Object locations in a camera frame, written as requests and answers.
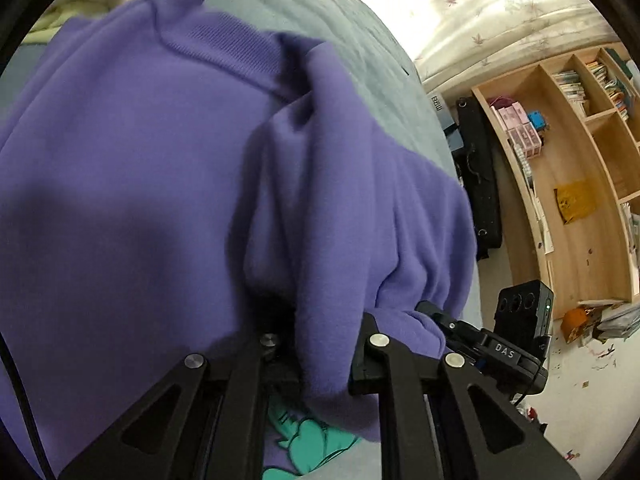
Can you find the pile of papers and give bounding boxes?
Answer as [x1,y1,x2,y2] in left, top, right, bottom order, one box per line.
[580,300,640,344]

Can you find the group of pink boxes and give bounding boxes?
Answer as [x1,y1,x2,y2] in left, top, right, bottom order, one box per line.
[489,102,544,161]

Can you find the purple sweatshirt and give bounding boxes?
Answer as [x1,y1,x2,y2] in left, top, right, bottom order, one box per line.
[0,0,478,480]

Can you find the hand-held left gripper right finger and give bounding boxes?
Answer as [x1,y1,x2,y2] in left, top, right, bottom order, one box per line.
[347,312,581,480]

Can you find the green book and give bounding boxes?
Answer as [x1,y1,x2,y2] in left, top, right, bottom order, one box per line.
[606,47,637,82]

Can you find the orange packet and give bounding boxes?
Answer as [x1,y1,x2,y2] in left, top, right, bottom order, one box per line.
[560,307,592,344]

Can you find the grey-blue bed blanket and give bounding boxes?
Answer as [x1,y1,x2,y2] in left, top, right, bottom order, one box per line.
[0,0,488,480]

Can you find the wooden shelf unit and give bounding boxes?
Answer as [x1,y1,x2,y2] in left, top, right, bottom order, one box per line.
[470,45,640,322]

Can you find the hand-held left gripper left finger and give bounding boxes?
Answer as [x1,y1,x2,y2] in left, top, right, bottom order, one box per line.
[57,332,302,480]

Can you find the black cable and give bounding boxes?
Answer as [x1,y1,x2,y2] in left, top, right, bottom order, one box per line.
[0,332,53,480]

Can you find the blue flat box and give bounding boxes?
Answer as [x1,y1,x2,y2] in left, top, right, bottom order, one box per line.
[440,122,467,152]

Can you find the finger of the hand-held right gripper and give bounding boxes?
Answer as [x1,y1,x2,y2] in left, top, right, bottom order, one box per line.
[415,301,486,362]

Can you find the row of books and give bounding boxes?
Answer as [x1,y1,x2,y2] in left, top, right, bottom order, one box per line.
[552,59,632,122]

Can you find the white printed box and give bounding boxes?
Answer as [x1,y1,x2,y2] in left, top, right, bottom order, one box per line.
[427,91,452,127]

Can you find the cream leaf-print curtain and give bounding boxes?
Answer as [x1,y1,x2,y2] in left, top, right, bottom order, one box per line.
[325,0,622,82]

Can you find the cream cloth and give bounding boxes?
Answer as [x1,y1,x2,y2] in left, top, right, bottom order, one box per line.
[22,0,193,46]

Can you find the long black bag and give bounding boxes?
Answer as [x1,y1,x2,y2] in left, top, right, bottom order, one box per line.
[454,95,504,262]

